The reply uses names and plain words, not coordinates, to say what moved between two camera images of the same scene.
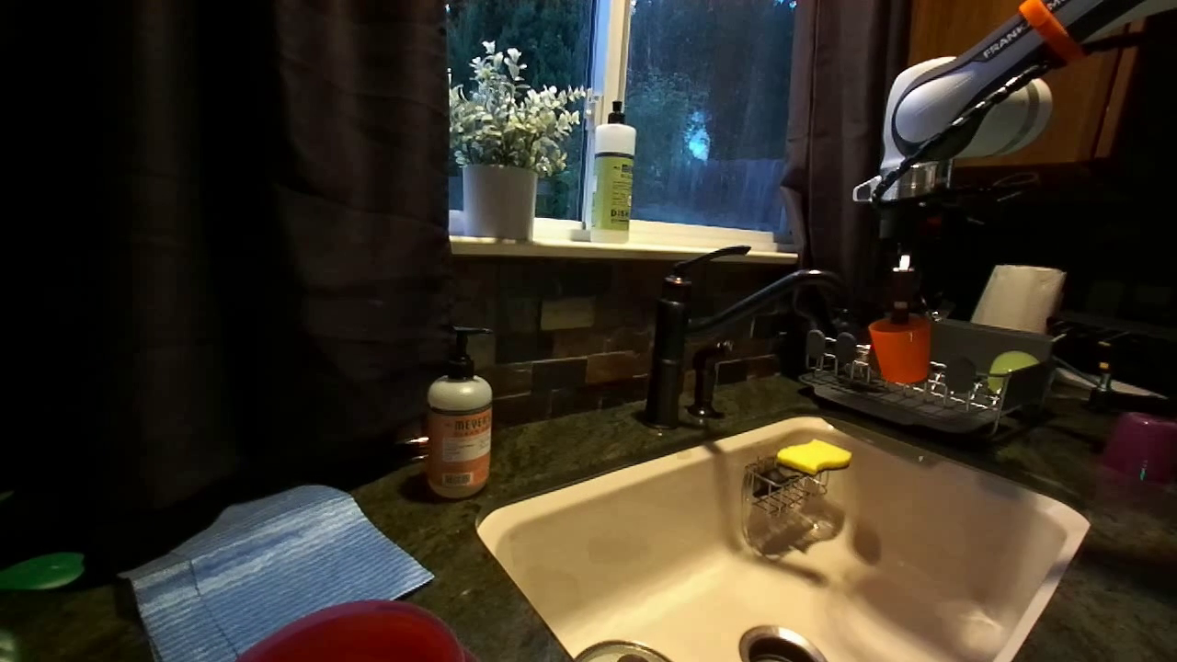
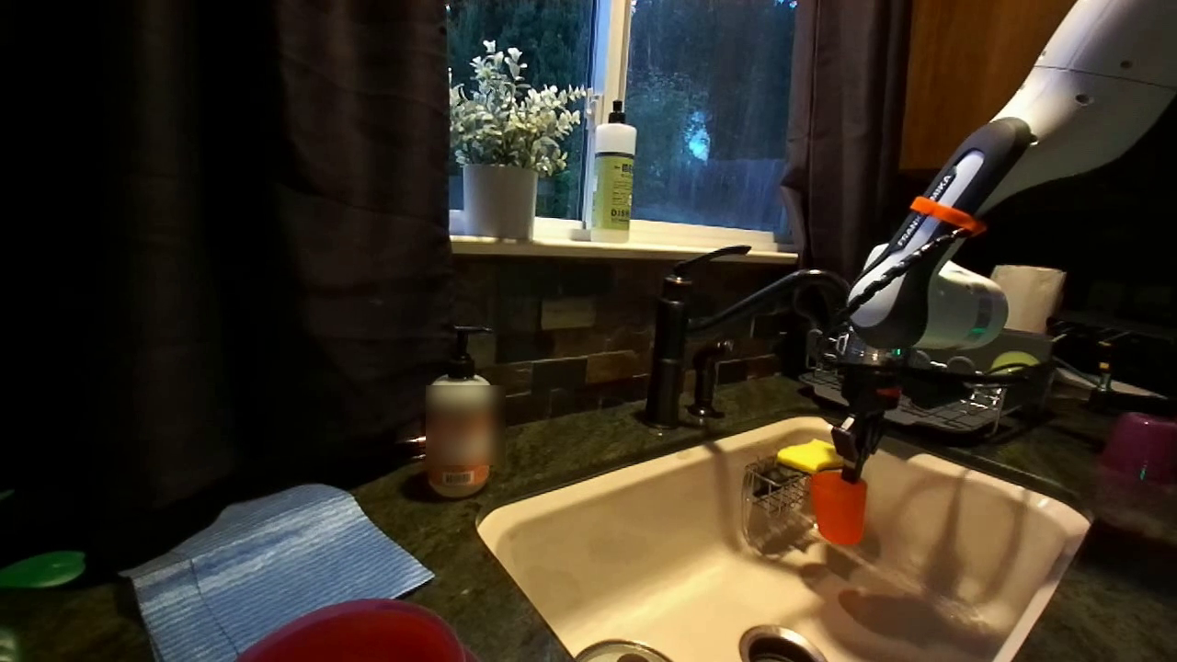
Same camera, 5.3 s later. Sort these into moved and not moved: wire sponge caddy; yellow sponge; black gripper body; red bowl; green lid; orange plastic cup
Moved: orange plastic cup; black gripper body
Not moved: green lid; wire sponge caddy; red bowl; yellow sponge
